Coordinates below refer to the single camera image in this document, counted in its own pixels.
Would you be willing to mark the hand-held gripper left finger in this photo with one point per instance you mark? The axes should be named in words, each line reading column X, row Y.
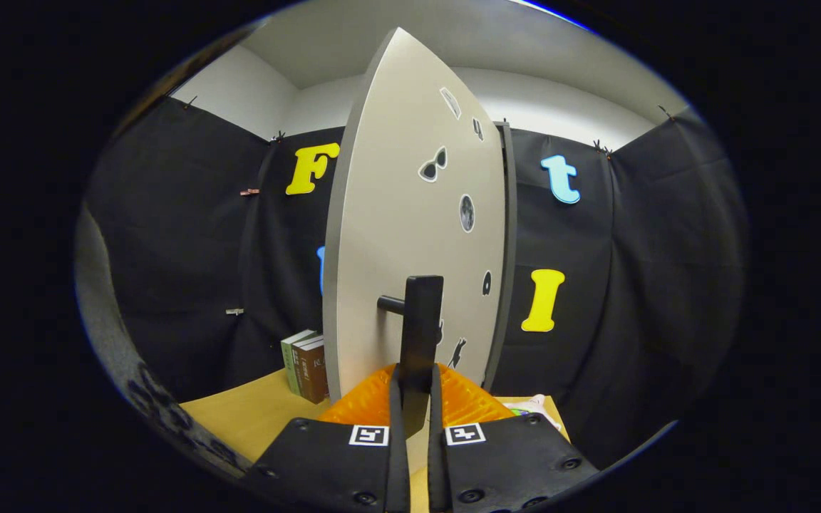
column 398, row 463

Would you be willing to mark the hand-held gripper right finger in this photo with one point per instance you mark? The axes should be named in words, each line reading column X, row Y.
column 437, row 463

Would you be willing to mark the beige cabinet door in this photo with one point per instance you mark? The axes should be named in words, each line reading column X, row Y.
column 396, row 214

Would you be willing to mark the white soft object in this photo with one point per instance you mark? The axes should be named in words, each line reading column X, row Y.
column 535, row 405

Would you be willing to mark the brown book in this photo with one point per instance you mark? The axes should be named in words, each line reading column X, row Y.
column 313, row 370

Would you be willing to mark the green book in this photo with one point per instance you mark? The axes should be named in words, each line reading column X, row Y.
column 289, row 363

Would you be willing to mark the black backdrop cloth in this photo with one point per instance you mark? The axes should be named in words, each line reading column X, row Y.
column 631, row 285

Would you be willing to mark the grey patterned cloth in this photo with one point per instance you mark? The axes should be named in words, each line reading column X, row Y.
column 107, row 342

